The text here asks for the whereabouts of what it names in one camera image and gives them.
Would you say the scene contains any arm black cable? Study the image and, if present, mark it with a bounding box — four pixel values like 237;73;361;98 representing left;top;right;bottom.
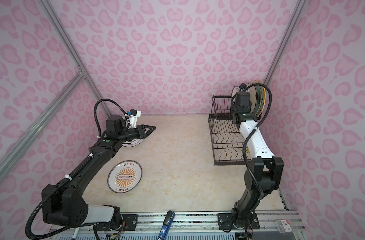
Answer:
241;83;273;200
93;98;128;139

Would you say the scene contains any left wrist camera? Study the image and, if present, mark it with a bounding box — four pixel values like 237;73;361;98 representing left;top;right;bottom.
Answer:
127;109;142;128

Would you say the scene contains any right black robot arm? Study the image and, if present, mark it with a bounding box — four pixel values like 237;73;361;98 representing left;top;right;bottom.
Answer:
231;92;284;230

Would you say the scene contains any small orange sunburst plate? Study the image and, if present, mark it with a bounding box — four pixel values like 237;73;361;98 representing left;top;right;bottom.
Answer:
231;86;239;105

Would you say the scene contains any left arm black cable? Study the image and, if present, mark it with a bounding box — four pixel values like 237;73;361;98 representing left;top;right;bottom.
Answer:
93;98;128;139

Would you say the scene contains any black wire dish rack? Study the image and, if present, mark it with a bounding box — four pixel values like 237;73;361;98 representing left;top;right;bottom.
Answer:
208;96;244;166

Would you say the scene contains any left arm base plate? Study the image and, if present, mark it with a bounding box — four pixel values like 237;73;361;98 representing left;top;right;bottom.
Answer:
96;214;138;232

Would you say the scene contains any large orange sunburst plate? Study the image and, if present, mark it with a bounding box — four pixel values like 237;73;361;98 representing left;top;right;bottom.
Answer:
108;160;143;194

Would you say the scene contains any cream floral branch plate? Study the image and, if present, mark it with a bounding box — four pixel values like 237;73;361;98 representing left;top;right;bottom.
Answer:
248;86;263;117

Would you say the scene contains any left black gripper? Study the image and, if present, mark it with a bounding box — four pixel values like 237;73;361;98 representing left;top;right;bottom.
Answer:
118;124;156;144

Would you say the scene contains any white label with red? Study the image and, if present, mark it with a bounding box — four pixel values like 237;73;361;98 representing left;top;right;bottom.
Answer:
275;220;293;234

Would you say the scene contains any blue handled tool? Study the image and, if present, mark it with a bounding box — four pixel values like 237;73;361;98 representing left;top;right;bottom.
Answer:
157;211;175;240

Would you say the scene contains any white plate grey cloud outline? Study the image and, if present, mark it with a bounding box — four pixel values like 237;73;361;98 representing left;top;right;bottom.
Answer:
123;139;145;148

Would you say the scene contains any star and cat plate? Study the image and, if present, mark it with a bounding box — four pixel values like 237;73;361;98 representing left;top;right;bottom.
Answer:
254;86;266;117

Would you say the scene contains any black marker pen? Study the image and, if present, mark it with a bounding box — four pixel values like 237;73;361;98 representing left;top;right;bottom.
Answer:
71;228;80;240

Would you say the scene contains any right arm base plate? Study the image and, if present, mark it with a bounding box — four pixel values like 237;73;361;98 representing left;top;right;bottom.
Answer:
217;213;260;232

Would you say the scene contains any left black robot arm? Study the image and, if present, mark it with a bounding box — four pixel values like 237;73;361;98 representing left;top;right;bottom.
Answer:
25;115;156;240

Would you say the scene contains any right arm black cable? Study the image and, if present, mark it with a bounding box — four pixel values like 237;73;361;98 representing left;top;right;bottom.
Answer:
241;83;273;200

